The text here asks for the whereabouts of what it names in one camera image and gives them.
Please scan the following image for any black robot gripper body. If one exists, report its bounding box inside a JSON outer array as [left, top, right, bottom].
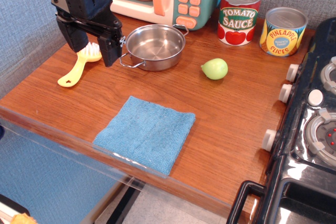
[[51, 0, 123, 38]]

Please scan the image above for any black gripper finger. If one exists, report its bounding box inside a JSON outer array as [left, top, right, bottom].
[[98, 36, 122, 67], [56, 16, 89, 52]]

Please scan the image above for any silver metal pan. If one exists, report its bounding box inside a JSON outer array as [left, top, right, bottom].
[[119, 24, 190, 71]]

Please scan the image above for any blue cloth rag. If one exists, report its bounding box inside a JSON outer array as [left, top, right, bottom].
[[94, 96, 196, 176]]

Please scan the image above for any yellow dish brush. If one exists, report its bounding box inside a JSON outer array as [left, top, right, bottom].
[[57, 42, 102, 88]]

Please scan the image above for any green toy pear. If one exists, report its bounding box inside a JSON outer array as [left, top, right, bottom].
[[201, 58, 228, 80]]

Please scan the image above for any clear acrylic table guard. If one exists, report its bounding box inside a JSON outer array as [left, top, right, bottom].
[[1, 105, 230, 218]]

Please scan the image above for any tomato sauce can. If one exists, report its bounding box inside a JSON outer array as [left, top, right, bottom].
[[217, 0, 261, 46]]

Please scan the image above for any pineapple slices can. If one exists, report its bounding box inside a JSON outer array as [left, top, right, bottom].
[[259, 7, 308, 57]]

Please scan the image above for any white stove knob middle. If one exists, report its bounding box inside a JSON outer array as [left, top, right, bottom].
[[278, 84, 292, 103]]

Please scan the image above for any white stove knob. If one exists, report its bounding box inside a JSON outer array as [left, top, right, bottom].
[[261, 129, 277, 152], [278, 84, 292, 103], [286, 64, 300, 83]]

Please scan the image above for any white stove knob lower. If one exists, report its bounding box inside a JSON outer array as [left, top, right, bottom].
[[261, 129, 277, 152]]

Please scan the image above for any white stove knob upper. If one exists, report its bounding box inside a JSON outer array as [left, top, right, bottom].
[[286, 64, 300, 83]]

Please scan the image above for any orange fuzzy object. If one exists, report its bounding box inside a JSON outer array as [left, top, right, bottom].
[[10, 214, 37, 224]]

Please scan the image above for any black toy stove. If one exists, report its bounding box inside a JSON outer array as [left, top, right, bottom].
[[227, 18, 335, 223]]

